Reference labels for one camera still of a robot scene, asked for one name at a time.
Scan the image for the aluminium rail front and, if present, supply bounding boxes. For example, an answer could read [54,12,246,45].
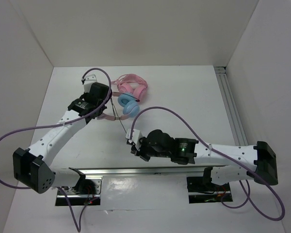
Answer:
[50,165,233,177]

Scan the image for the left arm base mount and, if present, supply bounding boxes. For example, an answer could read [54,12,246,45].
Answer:
[52,167,102,206]

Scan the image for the thin black headphone cable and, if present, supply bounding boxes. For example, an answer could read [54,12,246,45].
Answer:
[110,96,141,134]

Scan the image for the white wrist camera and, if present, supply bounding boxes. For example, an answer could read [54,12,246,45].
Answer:
[126,128,143,150]
[81,74,97,93]

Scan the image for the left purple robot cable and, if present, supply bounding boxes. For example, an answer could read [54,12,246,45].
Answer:
[0,67,112,233]

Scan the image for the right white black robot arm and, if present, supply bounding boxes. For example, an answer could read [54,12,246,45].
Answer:
[126,129,278,190]

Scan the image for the pink headphones with wrapped cable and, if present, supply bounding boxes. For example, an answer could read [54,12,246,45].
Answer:
[111,74,148,101]

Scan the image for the pink blue cat-ear headphones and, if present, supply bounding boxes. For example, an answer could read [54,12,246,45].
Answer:
[97,92,140,121]

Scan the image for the aluminium rail right edge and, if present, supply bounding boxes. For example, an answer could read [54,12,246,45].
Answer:
[214,67,249,146]

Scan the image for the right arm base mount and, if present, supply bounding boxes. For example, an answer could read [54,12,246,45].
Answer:
[186,167,233,204]

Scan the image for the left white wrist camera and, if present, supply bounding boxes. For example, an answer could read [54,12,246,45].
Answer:
[81,74,97,93]

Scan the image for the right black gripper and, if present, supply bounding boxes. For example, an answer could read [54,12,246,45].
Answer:
[130,136,170,161]

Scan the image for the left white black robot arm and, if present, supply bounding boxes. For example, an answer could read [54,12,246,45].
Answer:
[13,82,111,194]

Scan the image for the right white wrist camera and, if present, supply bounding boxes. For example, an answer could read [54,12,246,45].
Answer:
[126,128,143,150]

